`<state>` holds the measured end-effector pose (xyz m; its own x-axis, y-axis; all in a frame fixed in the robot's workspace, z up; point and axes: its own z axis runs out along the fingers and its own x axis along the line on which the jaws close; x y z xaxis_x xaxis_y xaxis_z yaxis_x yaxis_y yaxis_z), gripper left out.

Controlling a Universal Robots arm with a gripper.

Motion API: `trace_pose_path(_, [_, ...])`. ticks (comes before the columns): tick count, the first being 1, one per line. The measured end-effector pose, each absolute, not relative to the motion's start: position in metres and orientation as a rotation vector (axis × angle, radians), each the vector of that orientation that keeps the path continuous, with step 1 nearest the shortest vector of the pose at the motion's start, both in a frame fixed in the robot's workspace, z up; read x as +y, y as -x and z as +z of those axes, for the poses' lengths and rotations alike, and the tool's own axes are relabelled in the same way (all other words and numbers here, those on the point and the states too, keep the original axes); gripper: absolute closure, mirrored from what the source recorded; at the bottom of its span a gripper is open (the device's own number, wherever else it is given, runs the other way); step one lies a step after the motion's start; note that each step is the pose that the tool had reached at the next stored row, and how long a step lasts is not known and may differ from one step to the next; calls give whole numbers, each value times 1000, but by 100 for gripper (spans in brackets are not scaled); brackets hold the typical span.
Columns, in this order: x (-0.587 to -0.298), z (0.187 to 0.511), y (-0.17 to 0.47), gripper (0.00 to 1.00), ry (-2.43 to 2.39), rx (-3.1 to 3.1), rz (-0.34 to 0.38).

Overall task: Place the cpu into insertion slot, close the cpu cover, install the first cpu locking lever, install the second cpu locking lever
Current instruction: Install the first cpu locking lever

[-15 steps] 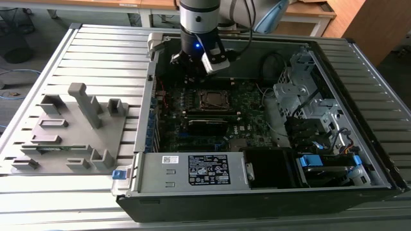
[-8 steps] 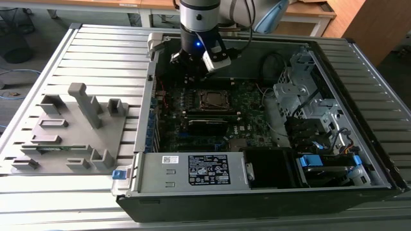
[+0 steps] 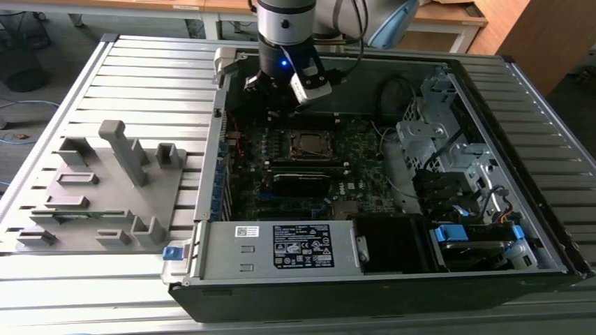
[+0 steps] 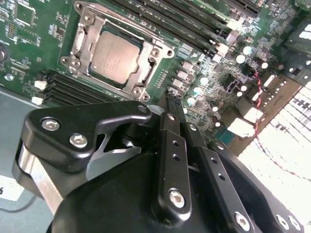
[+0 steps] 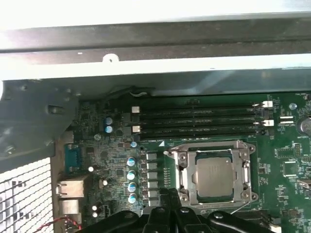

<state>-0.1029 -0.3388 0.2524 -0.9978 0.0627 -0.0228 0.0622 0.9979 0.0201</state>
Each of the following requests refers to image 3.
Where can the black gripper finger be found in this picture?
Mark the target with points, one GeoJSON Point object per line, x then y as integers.
{"type": "Point", "coordinates": [253, 83]}

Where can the silver CPU plate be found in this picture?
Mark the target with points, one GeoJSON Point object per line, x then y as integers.
{"type": "Point", "coordinates": [312, 143]}

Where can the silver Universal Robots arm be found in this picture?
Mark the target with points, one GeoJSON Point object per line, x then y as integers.
{"type": "Point", "coordinates": [284, 17]}

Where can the CPU socket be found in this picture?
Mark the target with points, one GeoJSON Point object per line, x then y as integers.
{"type": "Point", "coordinates": [297, 158]}

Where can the black RAM slot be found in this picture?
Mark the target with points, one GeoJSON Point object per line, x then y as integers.
{"type": "Point", "coordinates": [306, 171]}

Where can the black graphics card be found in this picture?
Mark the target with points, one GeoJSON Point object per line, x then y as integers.
{"type": "Point", "coordinates": [300, 185]}

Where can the green motherboard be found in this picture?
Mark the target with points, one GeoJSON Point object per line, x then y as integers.
{"type": "Point", "coordinates": [368, 174]}

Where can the silver metal drive cage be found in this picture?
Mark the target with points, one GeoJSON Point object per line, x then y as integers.
{"type": "Point", "coordinates": [418, 139]}

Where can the wooden desk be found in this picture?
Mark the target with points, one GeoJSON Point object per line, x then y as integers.
{"type": "Point", "coordinates": [446, 17]}
{"type": "Point", "coordinates": [93, 3]}

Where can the brown chipset heatsink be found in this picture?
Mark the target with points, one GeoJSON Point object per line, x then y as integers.
{"type": "Point", "coordinates": [345, 209]}

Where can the grey parts rack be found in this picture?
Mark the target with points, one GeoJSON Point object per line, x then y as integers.
{"type": "Point", "coordinates": [116, 209]}

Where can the silver power supply unit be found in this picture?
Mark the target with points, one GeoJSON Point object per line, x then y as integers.
{"type": "Point", "coordinates": [222, 254]}

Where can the black round bin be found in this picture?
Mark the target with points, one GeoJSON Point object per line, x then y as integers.
{"type": "Point", "coordinates": [22, 76]}

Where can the black power connector bundle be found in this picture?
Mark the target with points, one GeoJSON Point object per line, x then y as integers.
{"type": "Point", "coordinates": [441, 188]}

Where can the blue case latch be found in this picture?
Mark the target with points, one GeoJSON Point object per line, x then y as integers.
{"type": "Point", "coordinates": [172, 253]}

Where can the green RAM stick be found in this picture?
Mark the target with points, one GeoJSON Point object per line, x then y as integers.
{"type": "Point", "coordinates": [78, 215]}

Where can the wooden cabinet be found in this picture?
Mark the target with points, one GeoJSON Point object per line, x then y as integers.
{"type": "Point", "coordinates": [549, 35]}

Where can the hard disk in blue carrier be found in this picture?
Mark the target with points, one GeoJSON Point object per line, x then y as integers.
{"type": "Point", "coordinates": [449, 233]}

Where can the black open PC case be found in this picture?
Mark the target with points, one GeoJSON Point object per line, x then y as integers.
{"type": "Point", "coordinates": [325, 303]}

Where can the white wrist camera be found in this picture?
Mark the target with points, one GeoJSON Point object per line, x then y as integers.
{"type": "Point", "coordinates": [312, 89]}

